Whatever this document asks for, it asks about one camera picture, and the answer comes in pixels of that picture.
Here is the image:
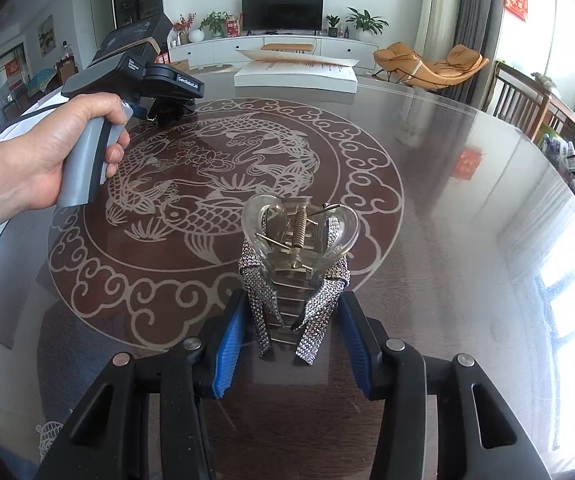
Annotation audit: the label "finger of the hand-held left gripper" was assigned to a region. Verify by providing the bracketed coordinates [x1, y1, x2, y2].
[146, 95, 199, 128]

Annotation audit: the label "white television cabinet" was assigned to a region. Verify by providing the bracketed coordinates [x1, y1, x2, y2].
[168, 35, 385, 68]

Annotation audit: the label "person's left hand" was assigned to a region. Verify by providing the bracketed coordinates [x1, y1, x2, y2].
[0, 94, 131, 226]

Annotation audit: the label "green potted plant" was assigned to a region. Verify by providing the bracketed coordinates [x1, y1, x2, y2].
[199, 11, 231, 39]

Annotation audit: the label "framed wall painting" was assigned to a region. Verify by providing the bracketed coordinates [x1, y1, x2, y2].
[38, 14, 54, 57]

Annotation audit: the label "large leafy potted plant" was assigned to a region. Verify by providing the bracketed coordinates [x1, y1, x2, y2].
[346, 7, 389, 42]

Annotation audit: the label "covered standing air conditioner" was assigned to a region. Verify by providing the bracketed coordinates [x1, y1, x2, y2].
[414, 0, 463, 63]

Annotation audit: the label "rhinestone clear hair claw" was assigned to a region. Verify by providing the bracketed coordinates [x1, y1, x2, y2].
[238, 194, 359, 367]

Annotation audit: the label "paper sheet with red print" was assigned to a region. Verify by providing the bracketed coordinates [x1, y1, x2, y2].
[235, 49, 361, 73]

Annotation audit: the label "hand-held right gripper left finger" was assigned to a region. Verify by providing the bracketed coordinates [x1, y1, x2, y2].
[35, 289, 249, 480]

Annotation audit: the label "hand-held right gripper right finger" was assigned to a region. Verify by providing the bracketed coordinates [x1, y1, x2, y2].
[337, 291, 551, 480]

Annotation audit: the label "red flowers in vase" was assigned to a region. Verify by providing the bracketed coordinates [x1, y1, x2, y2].
[174, 12, 197, 45]

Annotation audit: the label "dark wooden chair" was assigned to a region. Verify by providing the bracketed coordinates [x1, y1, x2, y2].
[492, 60, 551, 141]

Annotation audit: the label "black television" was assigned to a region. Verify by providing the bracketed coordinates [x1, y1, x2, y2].
[242, 0, 324, 32]

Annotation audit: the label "white door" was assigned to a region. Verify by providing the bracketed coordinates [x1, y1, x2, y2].
[90, 0, 113, 56]

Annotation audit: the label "white cardboard box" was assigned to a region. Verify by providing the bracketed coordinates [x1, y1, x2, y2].
[234, 62, 358, 93]

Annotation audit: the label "table with blue cloth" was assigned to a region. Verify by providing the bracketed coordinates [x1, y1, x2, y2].
[28, 67, 61, 93]

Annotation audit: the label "orange rocking chair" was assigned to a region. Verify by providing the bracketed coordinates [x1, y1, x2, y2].
[372, 42, 489, 92]

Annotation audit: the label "orange bench stool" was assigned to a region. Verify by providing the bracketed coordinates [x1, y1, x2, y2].
[261, 43, 314, 54]

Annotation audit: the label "grey curtain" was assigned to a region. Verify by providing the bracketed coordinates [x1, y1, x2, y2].
[455, 0, 498, 108]

